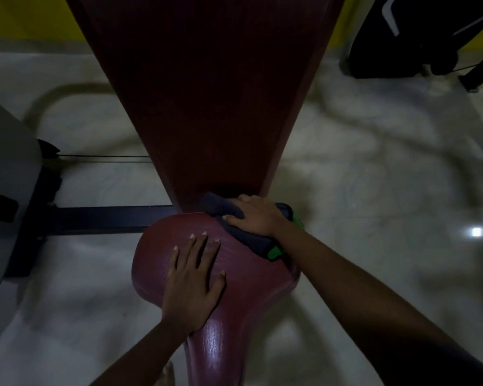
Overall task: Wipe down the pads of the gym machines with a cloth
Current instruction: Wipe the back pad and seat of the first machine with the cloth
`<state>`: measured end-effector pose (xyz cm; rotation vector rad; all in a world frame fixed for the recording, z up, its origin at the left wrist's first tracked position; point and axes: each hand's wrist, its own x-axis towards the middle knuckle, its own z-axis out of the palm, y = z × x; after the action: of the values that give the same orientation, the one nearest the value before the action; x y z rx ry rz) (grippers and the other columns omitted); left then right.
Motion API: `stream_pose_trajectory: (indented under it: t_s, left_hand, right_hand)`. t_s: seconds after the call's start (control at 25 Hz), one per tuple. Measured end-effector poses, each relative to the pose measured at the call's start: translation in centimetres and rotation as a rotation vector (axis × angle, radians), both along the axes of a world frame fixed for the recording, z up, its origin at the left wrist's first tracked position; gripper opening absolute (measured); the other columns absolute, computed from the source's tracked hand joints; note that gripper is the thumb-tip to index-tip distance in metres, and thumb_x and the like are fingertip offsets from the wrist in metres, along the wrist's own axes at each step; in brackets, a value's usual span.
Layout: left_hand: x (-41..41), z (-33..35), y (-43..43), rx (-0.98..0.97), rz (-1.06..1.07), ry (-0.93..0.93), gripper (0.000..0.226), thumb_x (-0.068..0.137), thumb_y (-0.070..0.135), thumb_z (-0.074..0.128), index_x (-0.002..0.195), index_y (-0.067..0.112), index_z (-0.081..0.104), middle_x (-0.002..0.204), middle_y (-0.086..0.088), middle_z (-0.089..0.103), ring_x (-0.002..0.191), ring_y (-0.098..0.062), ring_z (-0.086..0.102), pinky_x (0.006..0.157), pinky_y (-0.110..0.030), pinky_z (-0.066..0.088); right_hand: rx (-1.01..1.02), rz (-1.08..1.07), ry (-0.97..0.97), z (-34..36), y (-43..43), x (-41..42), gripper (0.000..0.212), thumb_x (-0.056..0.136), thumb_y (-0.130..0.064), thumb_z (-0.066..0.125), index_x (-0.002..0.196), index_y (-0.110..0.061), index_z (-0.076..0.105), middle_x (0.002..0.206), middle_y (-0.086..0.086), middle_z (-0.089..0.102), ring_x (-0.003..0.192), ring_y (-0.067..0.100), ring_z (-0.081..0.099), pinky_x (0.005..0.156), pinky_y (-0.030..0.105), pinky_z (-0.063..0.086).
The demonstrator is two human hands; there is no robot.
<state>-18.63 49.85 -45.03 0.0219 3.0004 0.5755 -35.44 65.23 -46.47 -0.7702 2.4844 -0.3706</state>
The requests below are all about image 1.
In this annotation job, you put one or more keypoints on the black white weight stack tower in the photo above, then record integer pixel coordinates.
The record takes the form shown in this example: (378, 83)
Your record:
(406, 44)

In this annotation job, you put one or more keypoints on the maroon padded backrest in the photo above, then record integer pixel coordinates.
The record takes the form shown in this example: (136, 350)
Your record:
(209, 96)

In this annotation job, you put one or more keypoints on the dark grey green cloth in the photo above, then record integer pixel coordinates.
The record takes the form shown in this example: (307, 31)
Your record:
(249, 241)

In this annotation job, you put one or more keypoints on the person's left forearm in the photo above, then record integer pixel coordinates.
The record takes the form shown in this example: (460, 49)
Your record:
(145, 361)

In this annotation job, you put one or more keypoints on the person's right forearm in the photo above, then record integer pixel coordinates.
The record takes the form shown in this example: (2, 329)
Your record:
(366, 309)

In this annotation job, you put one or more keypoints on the person's left hand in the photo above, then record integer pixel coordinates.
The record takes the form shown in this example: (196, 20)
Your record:
(189, 293)

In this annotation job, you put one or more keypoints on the grey weight stack tower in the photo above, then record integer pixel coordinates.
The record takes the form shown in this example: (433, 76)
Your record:
(8, 164)

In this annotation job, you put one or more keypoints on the person's right hand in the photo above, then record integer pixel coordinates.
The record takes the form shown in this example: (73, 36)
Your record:
(261, 217)

